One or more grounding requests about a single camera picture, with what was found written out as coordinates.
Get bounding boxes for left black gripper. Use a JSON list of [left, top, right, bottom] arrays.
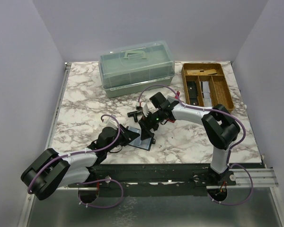
[[106, 124, 140, 153]]

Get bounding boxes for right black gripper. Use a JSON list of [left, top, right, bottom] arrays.
[[138, 109, 165, 141]]

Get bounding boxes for red card holder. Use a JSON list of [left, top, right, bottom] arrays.
[[167, 91, 180, 103]]

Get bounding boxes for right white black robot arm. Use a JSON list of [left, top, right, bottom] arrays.
[[138, 92, 240, 185]]

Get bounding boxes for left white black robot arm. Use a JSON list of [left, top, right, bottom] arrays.
[[20, 125, 141, 201]]

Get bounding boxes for white cards in tray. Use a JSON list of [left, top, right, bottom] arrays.
[[200, 81, 212, 107]]

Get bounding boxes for black T-shaped part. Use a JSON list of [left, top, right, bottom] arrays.
[[127, 109, 142, 122]]

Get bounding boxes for green plastic storage box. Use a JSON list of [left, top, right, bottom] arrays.
[[99, 41, 175, 98]]

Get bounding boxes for black items in tray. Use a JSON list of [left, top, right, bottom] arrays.
[[186, 81, 199, 106]]

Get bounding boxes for brown woven organizer tray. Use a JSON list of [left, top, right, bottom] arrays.
[[181, 63, 234, 112]]

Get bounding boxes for brown cardboard piece in tray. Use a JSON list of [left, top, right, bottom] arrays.
[[186, 69, 217, 76]]

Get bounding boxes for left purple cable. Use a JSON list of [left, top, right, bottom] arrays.
[[28, 114, 124, 209]]

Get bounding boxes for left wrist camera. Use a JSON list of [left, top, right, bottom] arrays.
[[103, 114, 118, 129]]

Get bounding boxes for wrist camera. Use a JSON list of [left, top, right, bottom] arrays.
[[103, 114, 118, 129], [136, 102, 151, 117]]

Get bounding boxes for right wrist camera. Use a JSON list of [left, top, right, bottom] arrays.
[[136, 102, 151, 117]]

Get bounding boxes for black mounting base rail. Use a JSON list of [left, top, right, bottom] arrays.
[[39, 160, 237, 198]]

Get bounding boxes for aluminium frame rail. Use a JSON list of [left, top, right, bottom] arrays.
[[27, 61, 100, 191]]

